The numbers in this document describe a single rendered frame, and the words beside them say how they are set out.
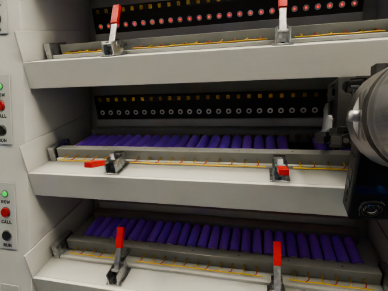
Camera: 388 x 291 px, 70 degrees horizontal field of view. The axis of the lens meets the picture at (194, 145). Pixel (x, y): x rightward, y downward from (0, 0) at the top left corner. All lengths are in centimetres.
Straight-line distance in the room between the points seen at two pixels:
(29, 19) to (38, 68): 9
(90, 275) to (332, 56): 52
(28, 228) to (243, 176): 39
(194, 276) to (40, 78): 43
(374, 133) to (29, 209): 53
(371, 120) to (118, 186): 37
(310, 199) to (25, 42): 52
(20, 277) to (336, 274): 55
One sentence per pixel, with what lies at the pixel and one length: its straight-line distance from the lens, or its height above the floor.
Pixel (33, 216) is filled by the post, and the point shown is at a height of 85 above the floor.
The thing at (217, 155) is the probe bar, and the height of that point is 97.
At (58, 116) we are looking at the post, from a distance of 63.
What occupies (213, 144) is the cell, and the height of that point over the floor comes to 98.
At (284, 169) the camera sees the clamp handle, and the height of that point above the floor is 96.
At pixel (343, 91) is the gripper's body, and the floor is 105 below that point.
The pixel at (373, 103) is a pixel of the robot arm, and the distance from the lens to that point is 23.
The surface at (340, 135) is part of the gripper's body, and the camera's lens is 36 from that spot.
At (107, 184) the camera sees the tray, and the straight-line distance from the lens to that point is 48.
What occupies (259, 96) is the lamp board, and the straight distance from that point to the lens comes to 56.
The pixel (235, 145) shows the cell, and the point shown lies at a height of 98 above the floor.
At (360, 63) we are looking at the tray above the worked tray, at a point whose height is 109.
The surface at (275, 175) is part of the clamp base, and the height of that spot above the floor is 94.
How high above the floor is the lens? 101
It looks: 4 degrees down
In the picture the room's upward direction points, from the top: straight up
